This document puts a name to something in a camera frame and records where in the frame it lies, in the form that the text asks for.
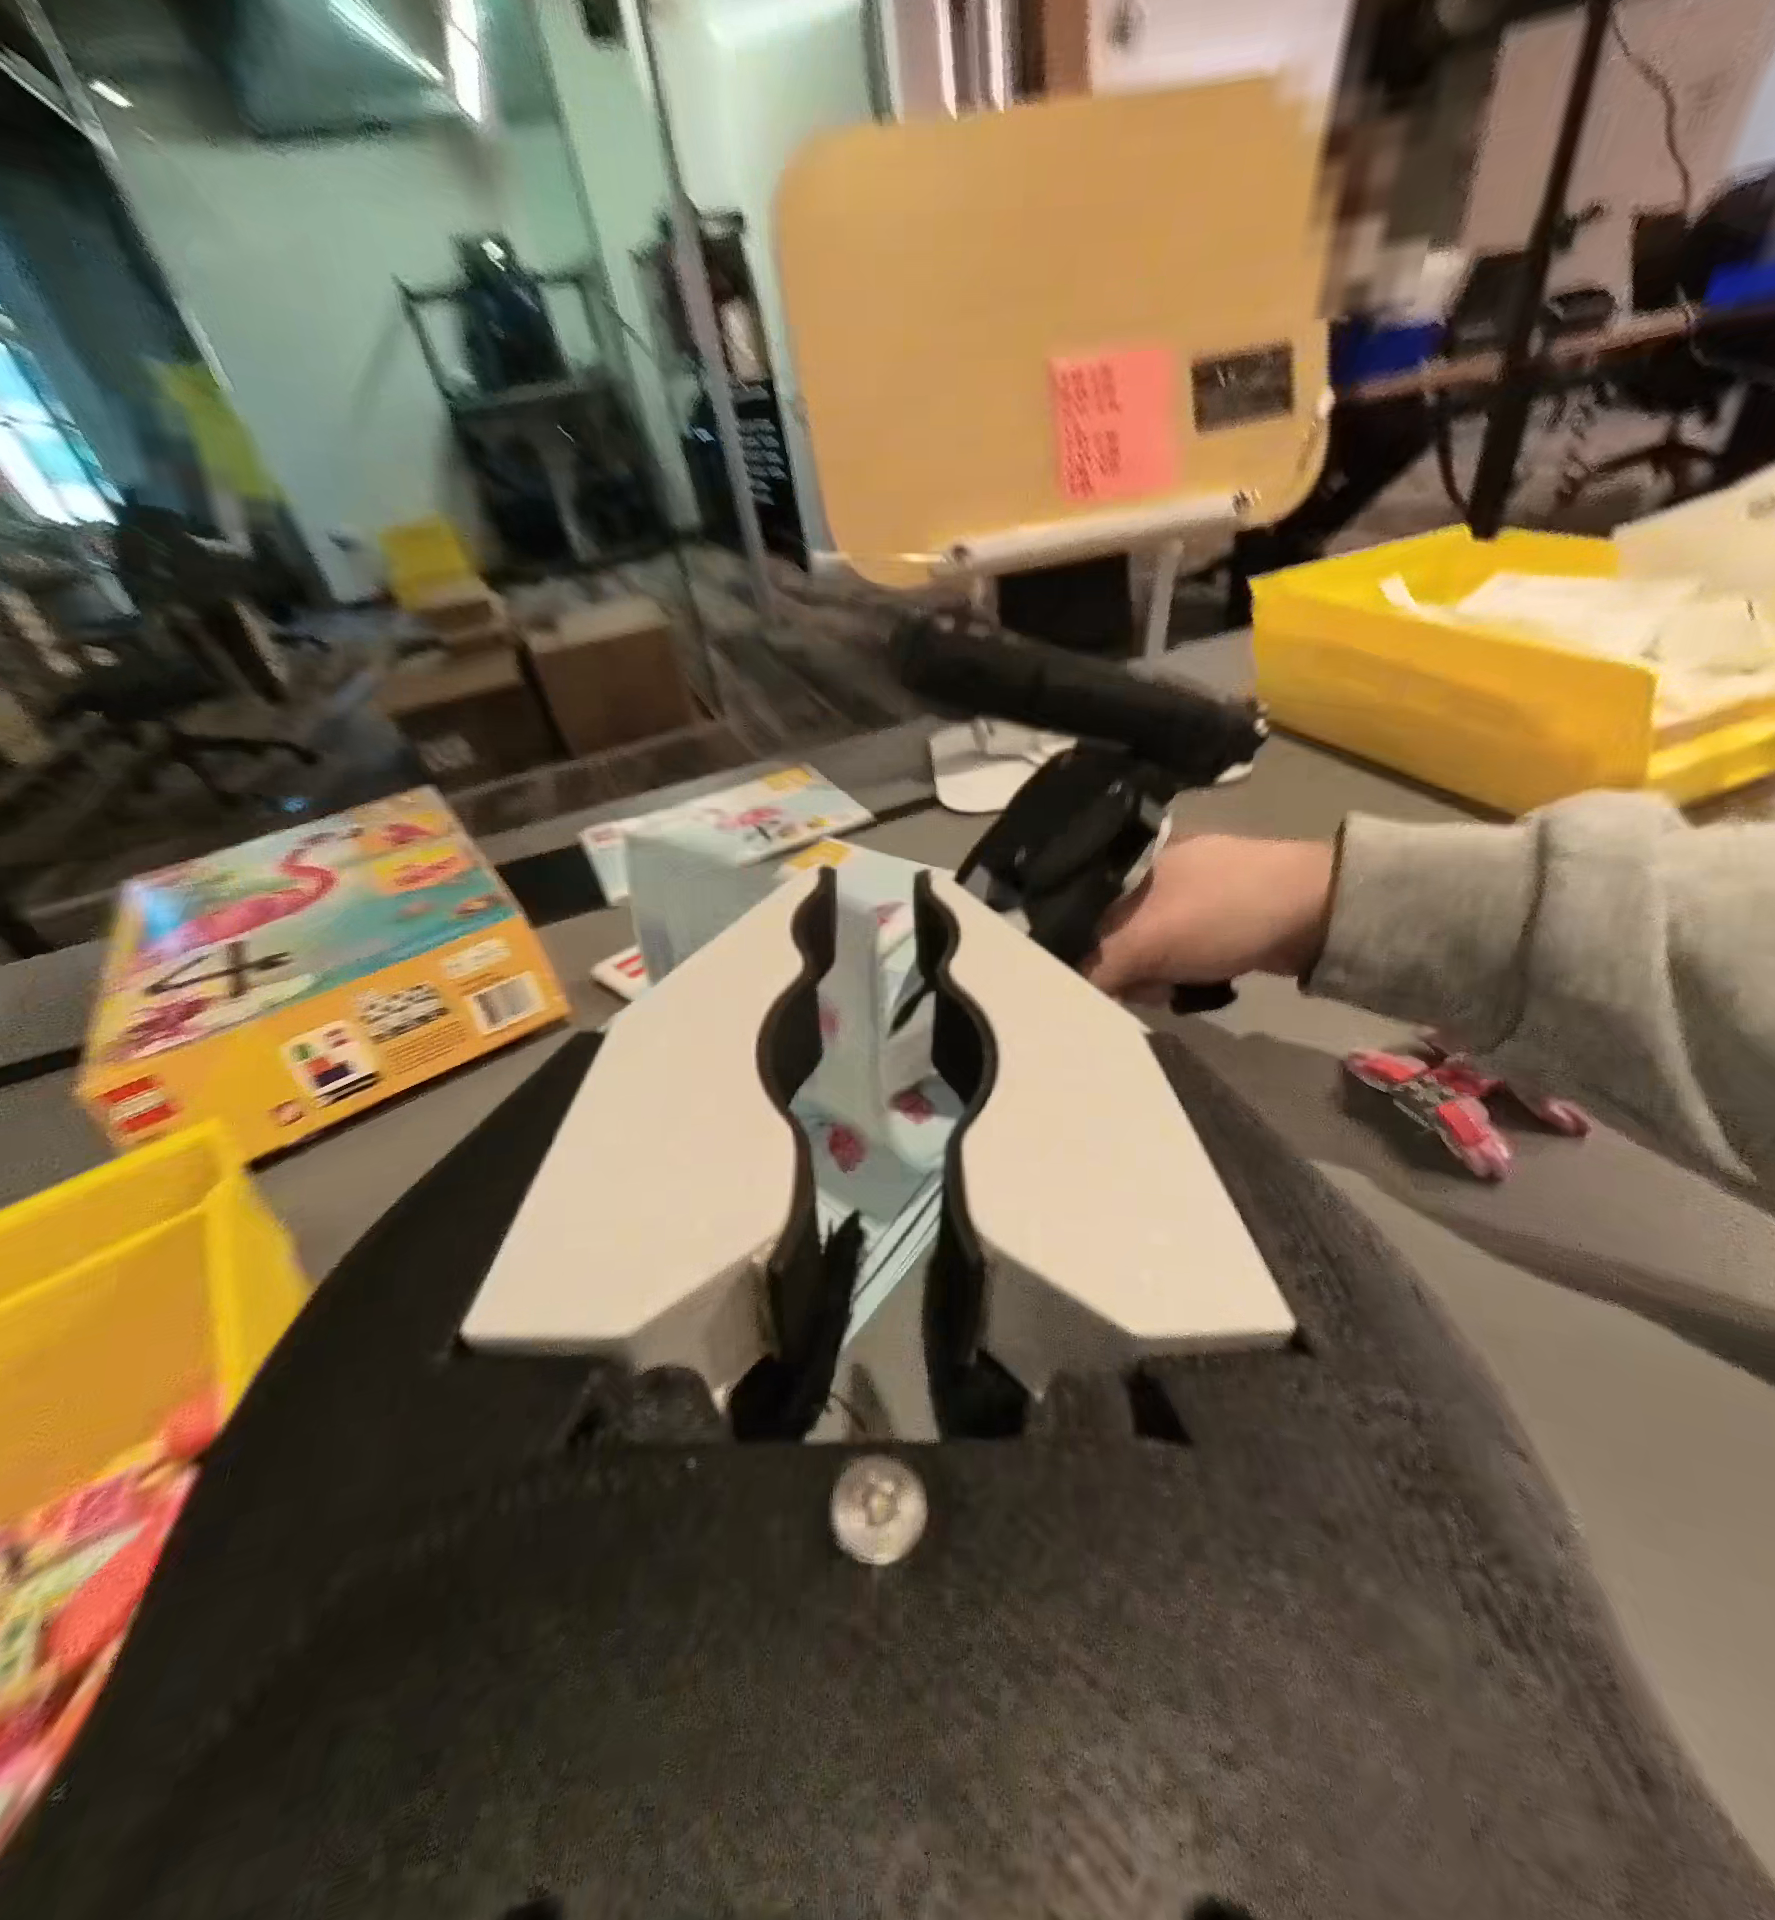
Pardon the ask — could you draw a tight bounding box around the brown cardboard box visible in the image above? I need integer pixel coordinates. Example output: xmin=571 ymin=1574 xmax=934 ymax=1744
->
xmin=520 ymin=597 xmax=700 ymax=761
xmin=374 ymin=642 xmax=563 ymax=786

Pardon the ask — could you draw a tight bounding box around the pink toy brick model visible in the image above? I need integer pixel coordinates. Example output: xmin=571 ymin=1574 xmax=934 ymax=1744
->
xmin=1342 ymin=1039 xmax=1596 ymax=1188

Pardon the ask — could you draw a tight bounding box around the pile of white paper bags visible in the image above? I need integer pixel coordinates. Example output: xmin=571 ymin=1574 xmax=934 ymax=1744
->
xmin=1378 ymin=454 xmax=1775 ymax=721

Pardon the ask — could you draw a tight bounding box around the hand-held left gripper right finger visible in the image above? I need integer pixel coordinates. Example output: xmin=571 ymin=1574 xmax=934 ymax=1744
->
xmin=910 ymin=870 xmax=1300 ymax=1402

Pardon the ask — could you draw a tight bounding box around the pile of toy bricks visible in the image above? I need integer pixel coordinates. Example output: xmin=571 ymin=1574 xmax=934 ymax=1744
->
xmin=0 ymin=1386 xmax=229 ymax=1920

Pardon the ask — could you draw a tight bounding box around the small yellow bin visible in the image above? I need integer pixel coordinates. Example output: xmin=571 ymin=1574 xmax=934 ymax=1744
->
xmin=380 ymin=514 xmax=484 ymax=605

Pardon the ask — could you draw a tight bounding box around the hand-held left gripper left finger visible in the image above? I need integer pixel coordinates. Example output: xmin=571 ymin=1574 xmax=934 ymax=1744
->
xmin=458 ymin=867 xmax=845 ymax=1374

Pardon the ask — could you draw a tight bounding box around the black metal rack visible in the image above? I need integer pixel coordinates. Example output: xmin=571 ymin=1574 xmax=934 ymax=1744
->
xmin=397 ymin=232 xmax=638 ymax=569

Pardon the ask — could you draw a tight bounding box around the yellow plastic bin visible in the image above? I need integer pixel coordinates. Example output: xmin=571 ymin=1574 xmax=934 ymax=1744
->
xmin=1248 ymin=522 xmax=1775 ymax=823
xmin=0 ymin=1117 xmax=314 ymax=1920

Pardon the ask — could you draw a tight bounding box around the black label sticker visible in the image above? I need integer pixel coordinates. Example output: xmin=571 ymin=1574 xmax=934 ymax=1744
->
xmin=1189 ymin=344 xmax=1300 ymax=435

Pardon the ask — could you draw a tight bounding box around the pink sticky note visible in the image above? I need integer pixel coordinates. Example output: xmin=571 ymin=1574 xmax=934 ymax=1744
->
xmin=1047 ymin=348 xmax=1179 ymax=505

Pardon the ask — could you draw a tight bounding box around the wooden book stand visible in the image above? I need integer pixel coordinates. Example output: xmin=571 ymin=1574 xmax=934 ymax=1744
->
xmin=770 ymin=72 xmax=1342 ymax=816

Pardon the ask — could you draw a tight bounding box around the black tripod pole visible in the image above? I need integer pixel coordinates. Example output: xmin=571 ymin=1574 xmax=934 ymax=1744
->
xmin=1467 ymin=0 xmax=1619 ymax=541

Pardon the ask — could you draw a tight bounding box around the person's right hand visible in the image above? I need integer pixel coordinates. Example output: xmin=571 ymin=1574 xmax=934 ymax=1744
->
xmin=1089 ymin=829 xmax=1342 ymax=1004

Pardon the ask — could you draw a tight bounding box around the black chair back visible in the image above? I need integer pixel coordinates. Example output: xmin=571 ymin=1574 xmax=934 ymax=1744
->
xmin=996 ymin=559 xmax=1139 ymax=657

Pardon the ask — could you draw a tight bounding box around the yellow toy box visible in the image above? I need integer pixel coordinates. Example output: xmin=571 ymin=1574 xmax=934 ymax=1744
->
xmin=73 ymin=783 xmax=575 ymax=1172

